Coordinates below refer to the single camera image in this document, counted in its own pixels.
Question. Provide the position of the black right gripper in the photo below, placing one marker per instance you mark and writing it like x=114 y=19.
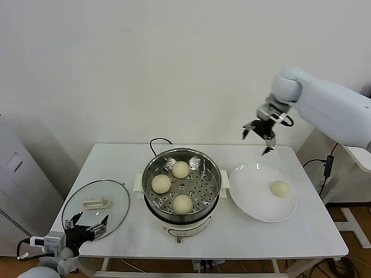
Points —
x=265 y=127

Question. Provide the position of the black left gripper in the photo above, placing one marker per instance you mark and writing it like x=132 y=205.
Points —
x=78 y=236

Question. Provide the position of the glass pot lid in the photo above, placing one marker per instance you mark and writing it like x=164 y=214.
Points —
x=116 y=197

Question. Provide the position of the white steamed baozi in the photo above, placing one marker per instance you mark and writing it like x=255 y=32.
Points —
x=280 y=188
x=161 y=184
x=182 y=204
x=181 y=170

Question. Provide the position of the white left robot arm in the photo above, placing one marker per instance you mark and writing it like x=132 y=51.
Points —
x=43 y=267

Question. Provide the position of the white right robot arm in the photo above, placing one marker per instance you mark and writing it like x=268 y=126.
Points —
x=327 y=110

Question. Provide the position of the steel steamer pot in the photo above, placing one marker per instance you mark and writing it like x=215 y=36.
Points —
x=203 y=185

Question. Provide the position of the white round plate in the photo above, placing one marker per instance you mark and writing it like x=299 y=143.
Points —
x=252 y=197

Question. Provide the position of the white metal cabinet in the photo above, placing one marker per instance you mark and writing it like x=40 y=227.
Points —
x=17 y=202

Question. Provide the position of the black power adapter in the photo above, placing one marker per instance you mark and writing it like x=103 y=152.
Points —
x=328 y=165

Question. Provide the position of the cream electric cooker base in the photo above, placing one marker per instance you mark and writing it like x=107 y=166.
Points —
x=185 y=228

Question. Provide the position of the white power strip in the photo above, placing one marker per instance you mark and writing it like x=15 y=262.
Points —
x=207 y=265

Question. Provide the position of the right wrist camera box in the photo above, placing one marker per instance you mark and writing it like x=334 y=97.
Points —
x=269 y=111

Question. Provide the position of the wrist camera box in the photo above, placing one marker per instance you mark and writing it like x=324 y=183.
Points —
x=53 y=241
x=269 y=111

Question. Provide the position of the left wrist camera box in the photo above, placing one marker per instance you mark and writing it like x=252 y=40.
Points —
x=53 y=241

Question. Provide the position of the white table frame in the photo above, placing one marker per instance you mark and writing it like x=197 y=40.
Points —
x=275 y=266

